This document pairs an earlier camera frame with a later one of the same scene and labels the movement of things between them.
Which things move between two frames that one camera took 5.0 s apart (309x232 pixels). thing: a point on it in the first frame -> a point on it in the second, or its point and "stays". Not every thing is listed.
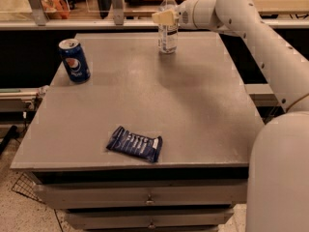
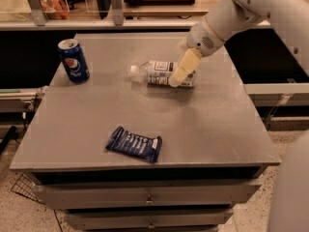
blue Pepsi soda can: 74,60 stays
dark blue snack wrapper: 125,141 stays
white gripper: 184,15 -> 201,39
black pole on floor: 12,134 stays
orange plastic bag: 53,5 stays
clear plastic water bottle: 168,34 -> 159,72
